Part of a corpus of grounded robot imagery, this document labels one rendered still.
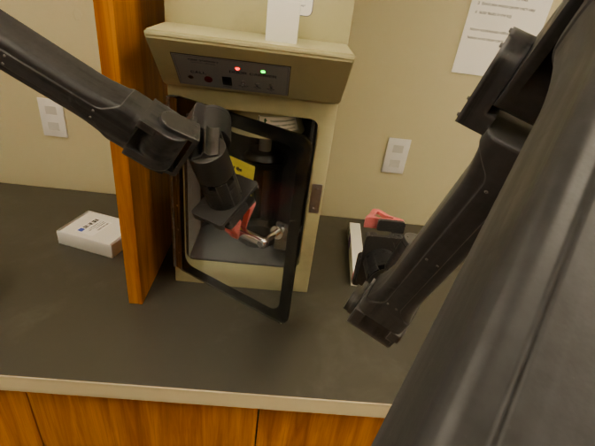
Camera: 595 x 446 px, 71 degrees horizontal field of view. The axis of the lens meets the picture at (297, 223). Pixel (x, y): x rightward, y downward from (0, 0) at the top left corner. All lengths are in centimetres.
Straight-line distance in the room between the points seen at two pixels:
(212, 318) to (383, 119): 76
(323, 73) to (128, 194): 42
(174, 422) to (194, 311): 22
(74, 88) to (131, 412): 64
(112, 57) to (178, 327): 53
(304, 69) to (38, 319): 72
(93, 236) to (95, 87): 63
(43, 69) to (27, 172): 100
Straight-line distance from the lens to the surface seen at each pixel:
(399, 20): 126
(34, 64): 61
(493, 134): 33
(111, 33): 76
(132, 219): 87
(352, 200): 139
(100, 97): 59
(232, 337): 91
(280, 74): 73
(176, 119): 59
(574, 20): 26
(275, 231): 75
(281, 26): 71
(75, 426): 105
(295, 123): 89
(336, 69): 71
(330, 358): 90
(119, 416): 99
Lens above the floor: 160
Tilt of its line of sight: 30 degrees down
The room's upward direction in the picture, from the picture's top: 8 degrees clockwise
